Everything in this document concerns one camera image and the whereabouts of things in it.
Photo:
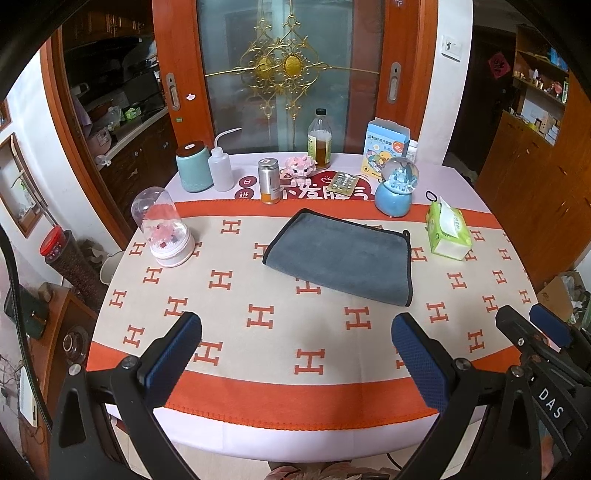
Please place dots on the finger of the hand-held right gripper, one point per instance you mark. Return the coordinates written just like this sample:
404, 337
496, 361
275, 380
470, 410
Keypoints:
515, 325
549, 325

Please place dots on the red lidded jar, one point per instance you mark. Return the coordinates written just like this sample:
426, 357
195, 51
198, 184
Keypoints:
51, 243

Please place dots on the small white bottle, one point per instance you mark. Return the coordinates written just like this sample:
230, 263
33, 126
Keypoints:
412, 150

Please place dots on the white squeeze bottle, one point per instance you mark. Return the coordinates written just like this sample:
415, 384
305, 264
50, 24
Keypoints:
220, 168

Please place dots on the silver orange can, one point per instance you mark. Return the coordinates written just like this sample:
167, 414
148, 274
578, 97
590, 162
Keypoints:
268, 182

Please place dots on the red lid jar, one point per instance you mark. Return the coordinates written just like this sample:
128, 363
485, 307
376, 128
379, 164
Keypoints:
76, 272

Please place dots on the glass dome with pink flower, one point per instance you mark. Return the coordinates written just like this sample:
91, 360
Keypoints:
164, 228

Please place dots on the cream orange printed blanket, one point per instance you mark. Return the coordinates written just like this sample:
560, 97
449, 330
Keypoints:
277, 314

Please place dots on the glass bottle with amber liquid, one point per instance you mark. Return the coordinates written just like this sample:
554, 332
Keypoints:
320, 141

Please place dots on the white printed tablecloth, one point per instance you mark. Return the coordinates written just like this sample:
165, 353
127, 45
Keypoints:
323, 443

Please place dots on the wooden kitchen cabinet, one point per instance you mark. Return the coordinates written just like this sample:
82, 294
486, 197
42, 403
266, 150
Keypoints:
134, 152

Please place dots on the green tissue pack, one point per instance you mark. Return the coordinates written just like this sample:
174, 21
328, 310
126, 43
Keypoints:
450, 230

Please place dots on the white wall switch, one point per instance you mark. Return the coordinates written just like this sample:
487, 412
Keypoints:
452, 47

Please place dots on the pink block toy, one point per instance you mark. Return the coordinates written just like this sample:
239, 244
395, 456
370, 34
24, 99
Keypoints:
300, 167

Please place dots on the blue printed carton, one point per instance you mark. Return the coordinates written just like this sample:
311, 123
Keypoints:
383, 150

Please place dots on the glass door with gold ornament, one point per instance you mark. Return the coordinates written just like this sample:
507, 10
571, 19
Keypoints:
286, 74

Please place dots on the cardboard box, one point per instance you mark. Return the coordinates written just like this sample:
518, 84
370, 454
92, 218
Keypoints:
556, 295

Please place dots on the teal canister with dark lid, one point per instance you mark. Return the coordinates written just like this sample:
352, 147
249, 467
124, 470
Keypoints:
194, 168

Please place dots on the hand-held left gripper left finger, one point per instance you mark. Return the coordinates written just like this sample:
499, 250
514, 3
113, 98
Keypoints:
170, 356

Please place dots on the wooden shelf cabinet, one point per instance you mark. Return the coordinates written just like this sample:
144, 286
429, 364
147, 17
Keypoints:
531, 152

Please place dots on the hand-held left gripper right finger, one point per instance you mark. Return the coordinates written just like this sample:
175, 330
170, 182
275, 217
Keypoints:
419, 361

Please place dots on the pill blister pack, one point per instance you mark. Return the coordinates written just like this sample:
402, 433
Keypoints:
344, 183

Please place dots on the grey towel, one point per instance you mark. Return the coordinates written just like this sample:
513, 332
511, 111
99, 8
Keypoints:
341, 254

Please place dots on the blue snow globe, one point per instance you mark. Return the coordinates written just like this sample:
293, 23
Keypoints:
396, 189

